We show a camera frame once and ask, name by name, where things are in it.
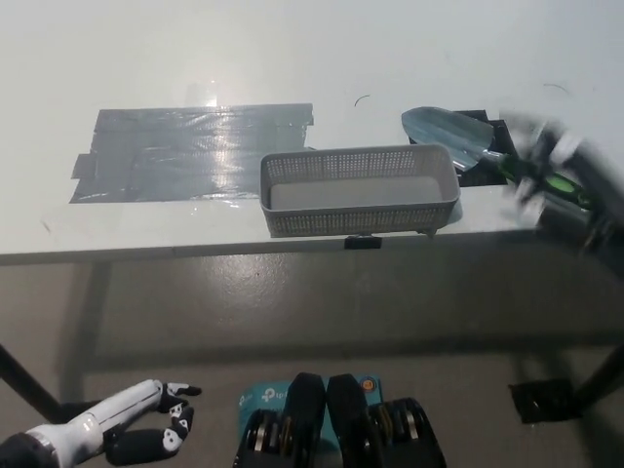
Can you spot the white and black right hand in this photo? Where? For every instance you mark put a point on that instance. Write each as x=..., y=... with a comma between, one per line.
x=563, y=148

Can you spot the white and black left hand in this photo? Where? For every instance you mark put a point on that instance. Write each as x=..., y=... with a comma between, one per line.
x=122, y=402

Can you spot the black tape patch on table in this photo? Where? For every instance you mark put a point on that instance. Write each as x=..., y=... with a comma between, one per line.
x=487, y=178

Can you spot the black slanted table leg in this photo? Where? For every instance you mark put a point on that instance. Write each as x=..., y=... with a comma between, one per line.
x=24, y=385
x=599, y=380

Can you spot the teal tp-link box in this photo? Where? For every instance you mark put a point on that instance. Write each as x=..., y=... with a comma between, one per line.
x=263, y=397

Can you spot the small black tape strip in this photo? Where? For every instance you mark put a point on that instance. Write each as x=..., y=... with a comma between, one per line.
x=363, y=242

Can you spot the grey perforated plastic basket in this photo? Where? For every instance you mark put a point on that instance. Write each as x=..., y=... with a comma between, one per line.
x=341, y=222

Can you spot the black table foot plate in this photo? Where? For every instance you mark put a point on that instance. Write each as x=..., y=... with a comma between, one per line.
x=546, y=402

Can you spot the grey duct tape patch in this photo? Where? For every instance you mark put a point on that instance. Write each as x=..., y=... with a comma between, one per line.
x=170, y=156

